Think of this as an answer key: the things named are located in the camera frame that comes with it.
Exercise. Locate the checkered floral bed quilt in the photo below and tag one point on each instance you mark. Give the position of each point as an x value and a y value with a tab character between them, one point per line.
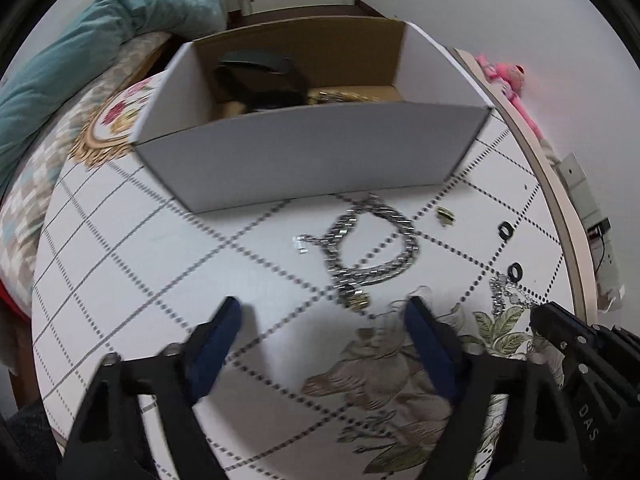
45	160

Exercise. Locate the pink plush toy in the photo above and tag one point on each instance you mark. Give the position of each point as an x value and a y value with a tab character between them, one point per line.
505	82

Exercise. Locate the teal blanket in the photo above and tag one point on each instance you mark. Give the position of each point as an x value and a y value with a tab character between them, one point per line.
100	45

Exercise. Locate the white power strip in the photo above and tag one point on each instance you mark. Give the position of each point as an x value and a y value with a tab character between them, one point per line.
590	220

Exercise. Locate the black band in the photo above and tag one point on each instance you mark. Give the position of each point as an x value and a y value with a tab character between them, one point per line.
262	77

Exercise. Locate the wooden table rim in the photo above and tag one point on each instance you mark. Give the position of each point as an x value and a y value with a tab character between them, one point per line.
545	170

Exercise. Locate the white gridded floral tablecloth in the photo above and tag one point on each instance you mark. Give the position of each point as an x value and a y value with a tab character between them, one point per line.
150	260

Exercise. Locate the white cardboard box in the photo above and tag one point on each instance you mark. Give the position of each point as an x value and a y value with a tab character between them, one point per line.
310	150

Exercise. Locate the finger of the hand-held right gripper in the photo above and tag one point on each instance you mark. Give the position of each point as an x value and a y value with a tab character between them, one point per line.
555	321

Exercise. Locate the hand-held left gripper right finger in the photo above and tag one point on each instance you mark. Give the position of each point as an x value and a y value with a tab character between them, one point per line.
431	350

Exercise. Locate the small gold earring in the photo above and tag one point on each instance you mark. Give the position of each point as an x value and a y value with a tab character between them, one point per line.
445	214

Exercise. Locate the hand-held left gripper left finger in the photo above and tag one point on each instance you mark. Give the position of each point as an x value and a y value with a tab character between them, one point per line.
218	342

